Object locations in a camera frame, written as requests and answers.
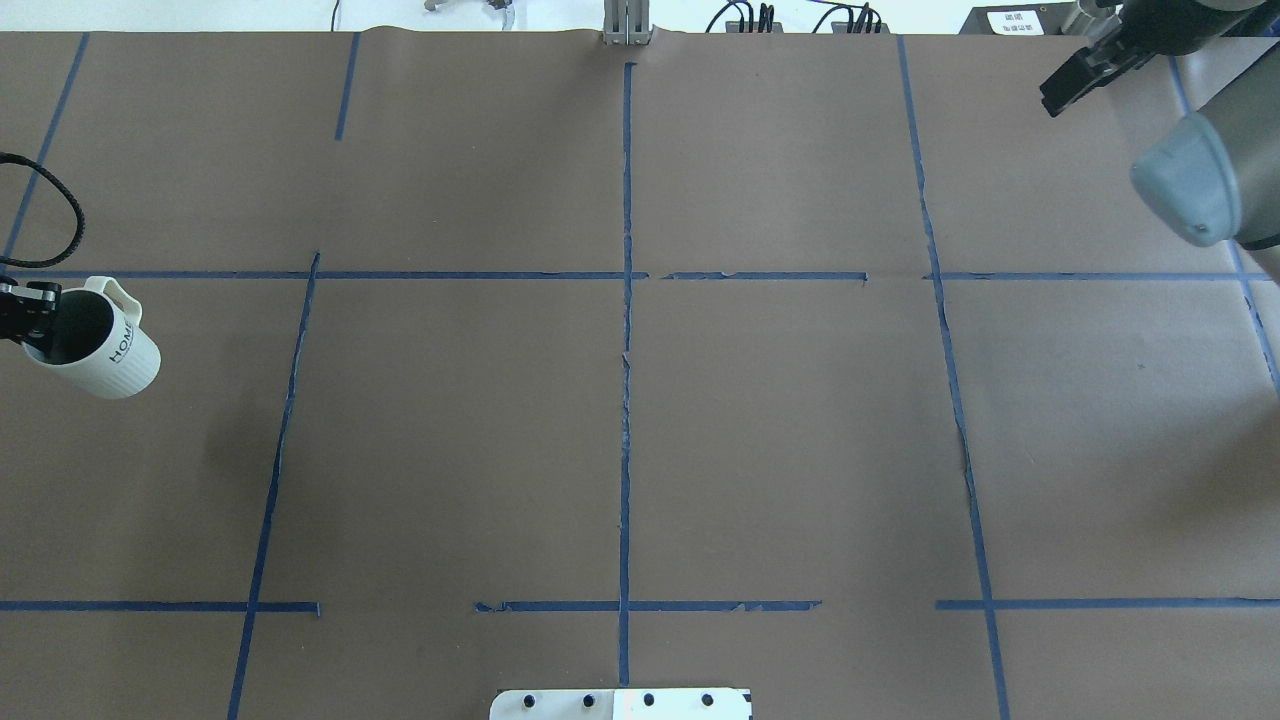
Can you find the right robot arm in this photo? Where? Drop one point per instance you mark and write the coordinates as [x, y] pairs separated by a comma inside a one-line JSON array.
[[1214, 177]]

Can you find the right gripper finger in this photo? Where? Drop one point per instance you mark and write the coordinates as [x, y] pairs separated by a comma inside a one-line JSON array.
[[1087, 69]]

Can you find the white mug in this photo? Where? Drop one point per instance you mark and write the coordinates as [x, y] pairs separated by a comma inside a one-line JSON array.
[[96, 342]]

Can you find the aluminium frame post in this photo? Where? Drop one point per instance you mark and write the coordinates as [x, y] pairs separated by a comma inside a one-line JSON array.
[[627, 23]]

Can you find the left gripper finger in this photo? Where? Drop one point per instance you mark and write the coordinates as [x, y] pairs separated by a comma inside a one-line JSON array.
[[28, 312]]

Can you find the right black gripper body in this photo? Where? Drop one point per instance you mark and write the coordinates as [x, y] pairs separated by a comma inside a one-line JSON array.
[[1188, 17]]

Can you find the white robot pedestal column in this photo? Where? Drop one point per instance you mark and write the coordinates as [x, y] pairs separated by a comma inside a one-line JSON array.
[[624, 703]]

